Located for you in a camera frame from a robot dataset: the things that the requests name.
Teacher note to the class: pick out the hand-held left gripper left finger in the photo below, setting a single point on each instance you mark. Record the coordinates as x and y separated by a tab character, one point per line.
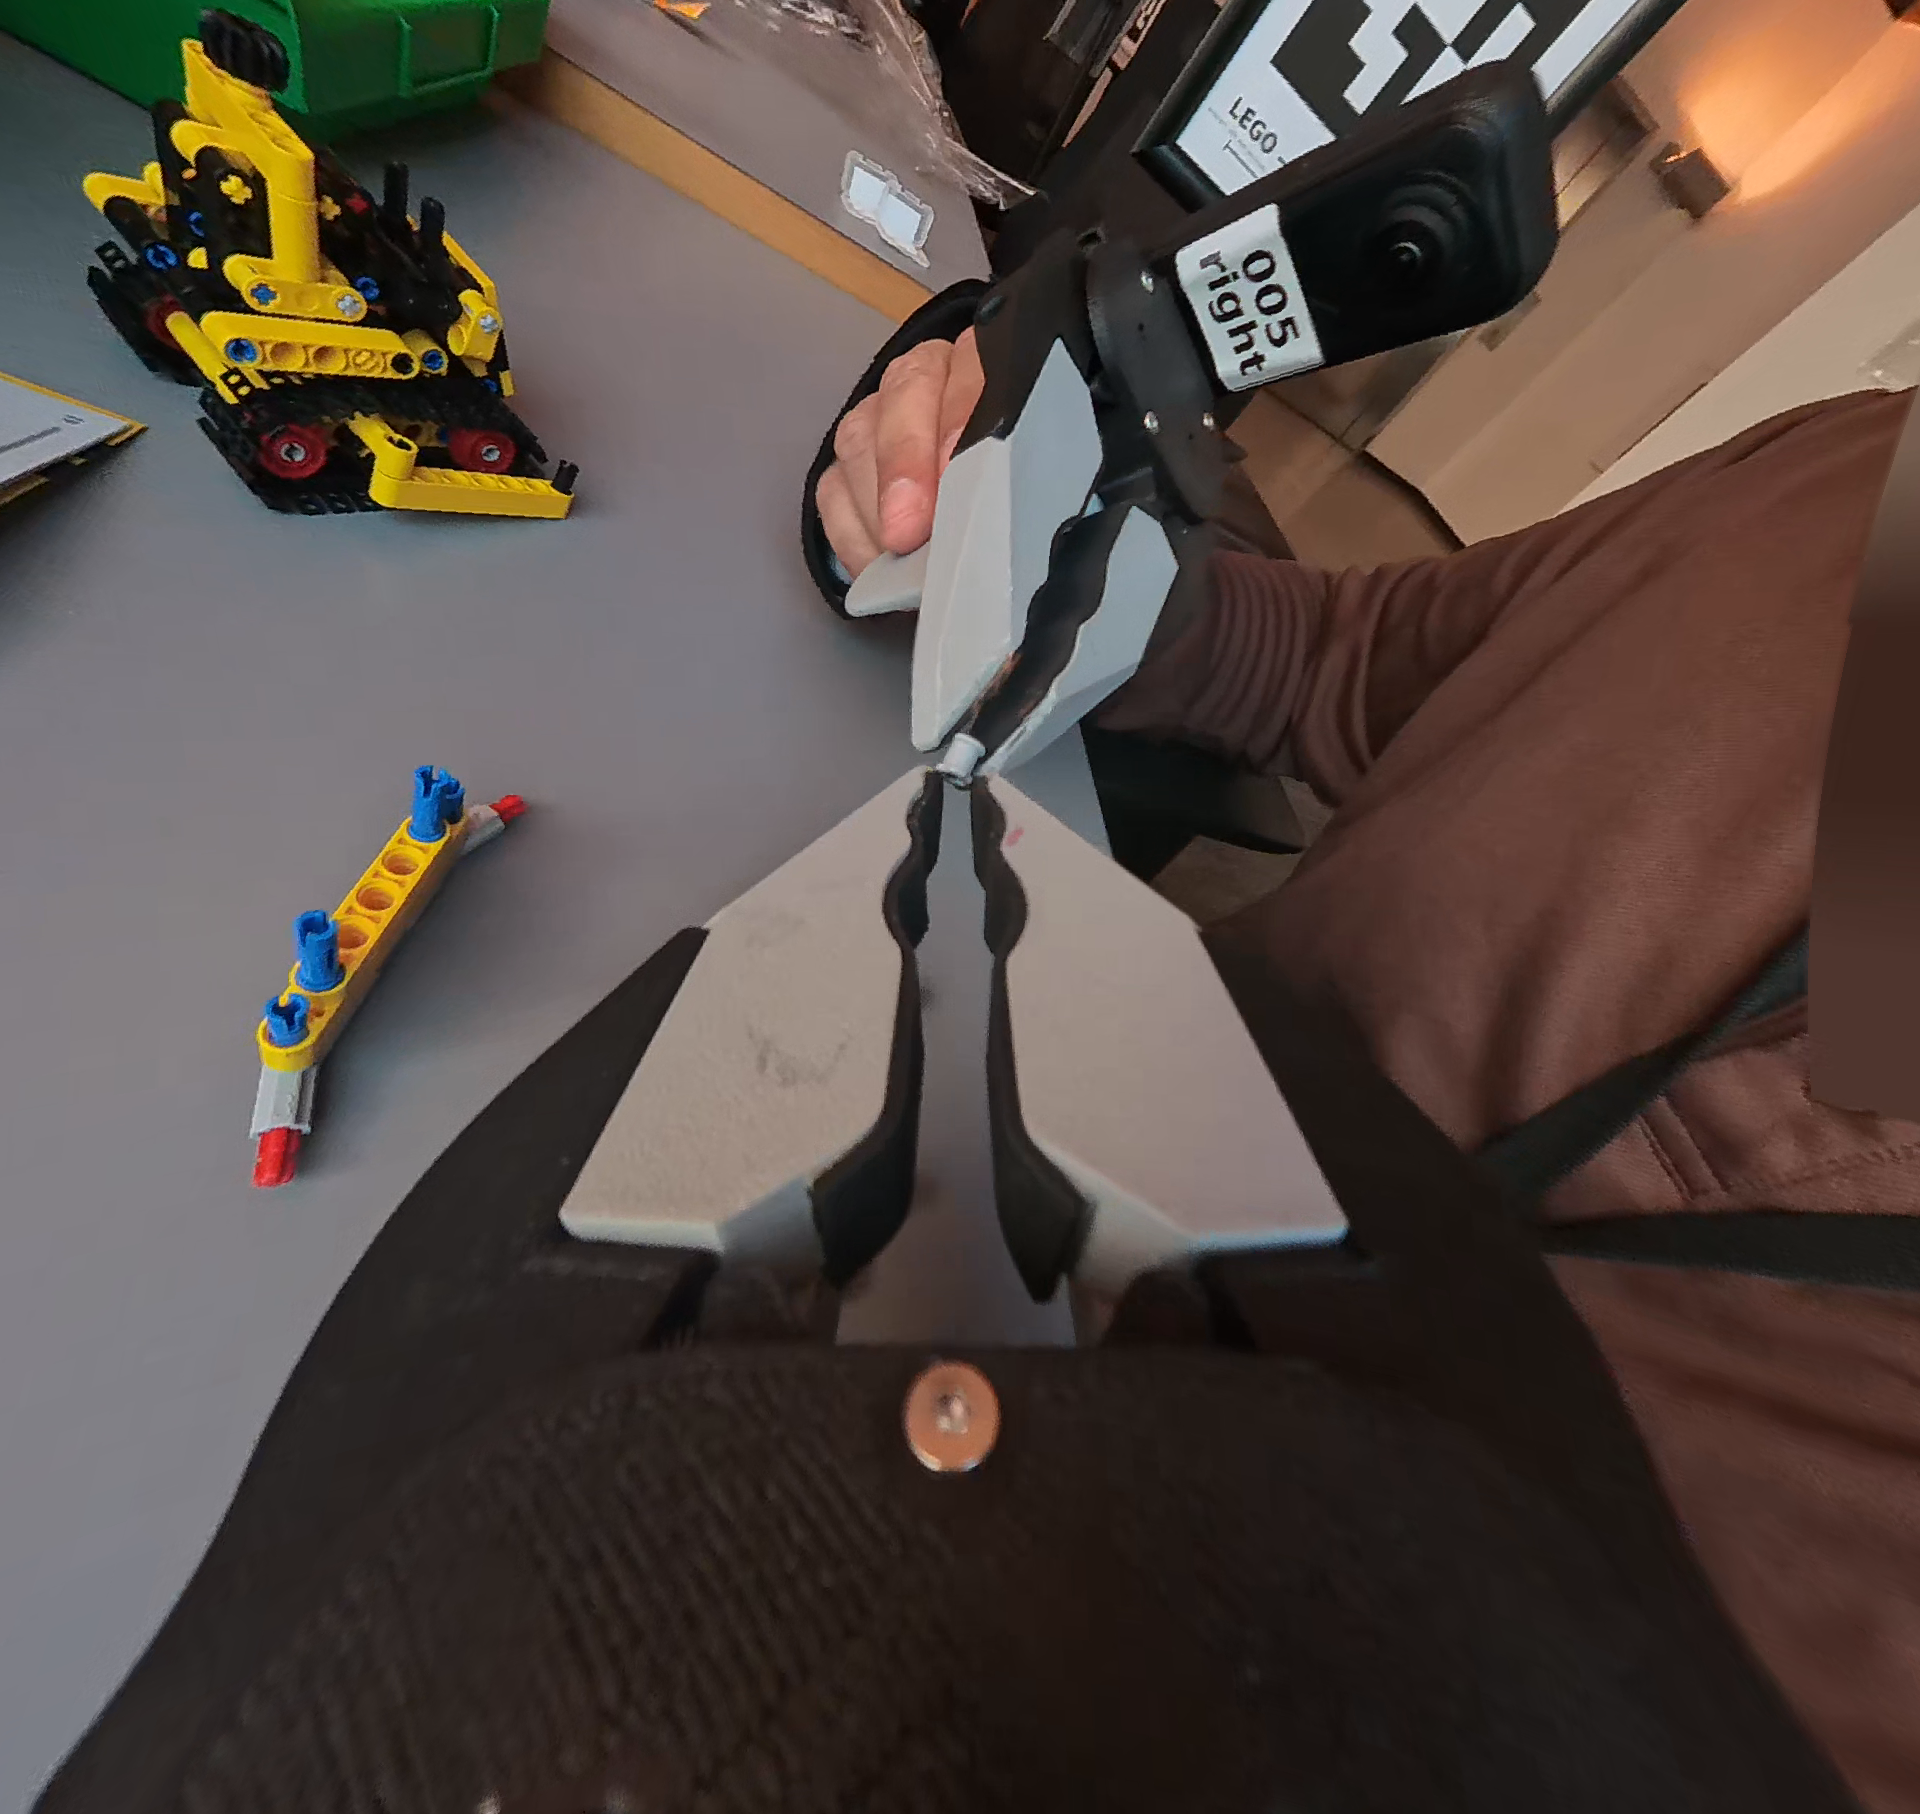
751	1064

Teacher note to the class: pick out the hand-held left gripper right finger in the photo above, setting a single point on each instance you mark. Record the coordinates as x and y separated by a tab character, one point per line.
1156	1080

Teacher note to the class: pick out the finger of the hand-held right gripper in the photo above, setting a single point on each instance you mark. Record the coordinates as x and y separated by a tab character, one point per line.
1122	616
976	569

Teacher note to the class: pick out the small grey lego pin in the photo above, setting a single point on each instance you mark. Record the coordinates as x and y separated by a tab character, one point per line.
959	760

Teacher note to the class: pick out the person's right forearm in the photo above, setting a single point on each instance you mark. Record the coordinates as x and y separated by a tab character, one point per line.
1350	644

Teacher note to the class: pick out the yellow lego beam blue pins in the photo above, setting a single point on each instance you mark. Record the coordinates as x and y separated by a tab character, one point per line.
368	915

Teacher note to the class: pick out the yellow lego bulldozer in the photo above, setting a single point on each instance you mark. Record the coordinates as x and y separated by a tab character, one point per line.
284	270

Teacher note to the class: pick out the lego instruction booklet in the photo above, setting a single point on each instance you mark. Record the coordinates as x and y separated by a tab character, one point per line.
52	438

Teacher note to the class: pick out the person's right hand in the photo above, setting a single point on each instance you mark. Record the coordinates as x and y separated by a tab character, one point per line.
893	464

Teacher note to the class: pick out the small clear plastic packet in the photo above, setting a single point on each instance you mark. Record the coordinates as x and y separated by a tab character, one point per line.
889	210

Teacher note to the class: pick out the wall lamp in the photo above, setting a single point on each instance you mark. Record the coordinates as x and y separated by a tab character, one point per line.
1688	176

